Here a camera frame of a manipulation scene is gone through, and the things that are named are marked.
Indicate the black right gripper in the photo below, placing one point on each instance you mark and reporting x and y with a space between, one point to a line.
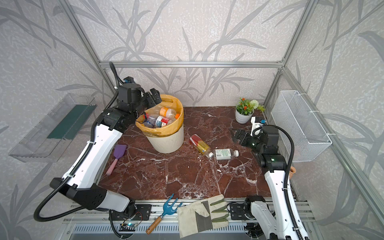
244 139

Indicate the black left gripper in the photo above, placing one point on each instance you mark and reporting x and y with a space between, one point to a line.
149 98

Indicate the red label bottle red cap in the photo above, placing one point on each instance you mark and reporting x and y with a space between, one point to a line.
156 121

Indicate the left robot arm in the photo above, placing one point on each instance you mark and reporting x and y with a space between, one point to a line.
78 183

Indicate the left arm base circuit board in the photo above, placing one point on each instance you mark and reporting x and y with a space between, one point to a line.
128 226

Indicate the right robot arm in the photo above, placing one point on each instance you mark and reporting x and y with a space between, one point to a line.
285 223

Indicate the right arm base wiring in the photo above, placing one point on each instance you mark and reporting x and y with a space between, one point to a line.
253 229

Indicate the orange label bottle by bin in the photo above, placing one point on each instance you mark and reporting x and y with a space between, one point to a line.
167 112

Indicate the white bin yellow bag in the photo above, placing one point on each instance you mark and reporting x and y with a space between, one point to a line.
170 138

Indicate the white pot with plant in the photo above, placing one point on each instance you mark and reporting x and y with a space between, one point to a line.
246 108

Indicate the red yellow drink can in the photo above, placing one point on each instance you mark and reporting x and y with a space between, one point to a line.
200 145

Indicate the purple spatula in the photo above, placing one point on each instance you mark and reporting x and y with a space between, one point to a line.
119 151

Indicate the small tan round object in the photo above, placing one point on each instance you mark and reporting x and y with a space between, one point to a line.
292 172

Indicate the beige work glove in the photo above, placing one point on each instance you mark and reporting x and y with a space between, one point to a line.
203 215

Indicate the teal garden hand rake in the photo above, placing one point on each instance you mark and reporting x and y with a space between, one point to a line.
168 209

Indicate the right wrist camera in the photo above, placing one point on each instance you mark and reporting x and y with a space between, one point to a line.
257 123

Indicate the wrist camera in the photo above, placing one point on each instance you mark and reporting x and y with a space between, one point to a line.
129 80
257 123

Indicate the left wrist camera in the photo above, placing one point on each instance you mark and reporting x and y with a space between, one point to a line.
129 80

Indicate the white wire mesh basket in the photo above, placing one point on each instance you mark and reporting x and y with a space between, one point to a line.
292 113

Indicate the clear wall shelf green mat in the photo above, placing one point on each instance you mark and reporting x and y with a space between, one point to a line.
49 139

